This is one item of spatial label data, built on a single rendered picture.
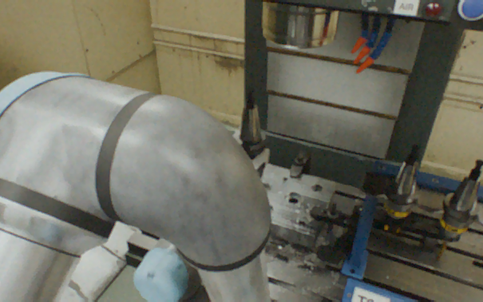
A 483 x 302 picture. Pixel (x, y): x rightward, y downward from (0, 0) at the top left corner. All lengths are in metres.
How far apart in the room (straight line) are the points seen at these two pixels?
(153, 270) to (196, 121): 0.32
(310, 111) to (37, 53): 1.01
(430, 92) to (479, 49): 0.38
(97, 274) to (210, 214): 1.19
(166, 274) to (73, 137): 0.31
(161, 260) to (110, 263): 0.92
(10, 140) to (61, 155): 0.05
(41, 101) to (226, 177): 0.17
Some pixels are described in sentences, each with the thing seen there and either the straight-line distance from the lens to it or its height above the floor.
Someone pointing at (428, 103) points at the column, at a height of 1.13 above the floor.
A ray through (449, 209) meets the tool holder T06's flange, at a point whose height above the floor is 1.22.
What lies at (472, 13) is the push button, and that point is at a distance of 0.64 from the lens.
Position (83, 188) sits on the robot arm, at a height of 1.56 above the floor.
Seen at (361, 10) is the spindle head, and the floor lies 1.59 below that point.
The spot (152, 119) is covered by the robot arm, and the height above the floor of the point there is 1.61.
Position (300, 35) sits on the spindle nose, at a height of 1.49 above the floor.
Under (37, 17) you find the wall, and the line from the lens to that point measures 1.67.
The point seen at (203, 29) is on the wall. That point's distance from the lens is 2.02.
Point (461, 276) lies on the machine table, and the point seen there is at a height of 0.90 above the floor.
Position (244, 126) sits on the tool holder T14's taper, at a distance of 0.76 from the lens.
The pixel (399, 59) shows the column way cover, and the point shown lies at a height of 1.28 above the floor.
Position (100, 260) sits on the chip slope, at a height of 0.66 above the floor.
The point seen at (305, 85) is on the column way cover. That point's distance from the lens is 1.45.
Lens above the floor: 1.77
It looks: 36 degrees down
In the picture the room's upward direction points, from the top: straight up
